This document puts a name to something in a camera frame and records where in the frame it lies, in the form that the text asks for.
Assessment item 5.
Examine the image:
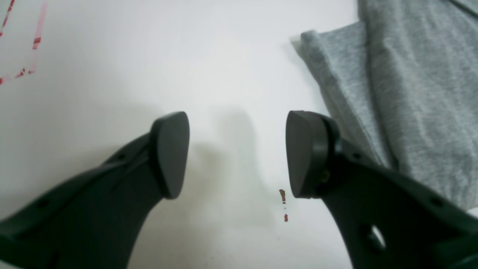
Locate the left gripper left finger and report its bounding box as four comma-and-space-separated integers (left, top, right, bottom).
0, 112, 190, 269

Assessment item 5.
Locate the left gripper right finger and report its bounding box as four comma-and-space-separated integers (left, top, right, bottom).
286, 111, 478, 269

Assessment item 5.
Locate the grey T-shirt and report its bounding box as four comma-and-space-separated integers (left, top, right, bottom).
294, 0, 478, 210

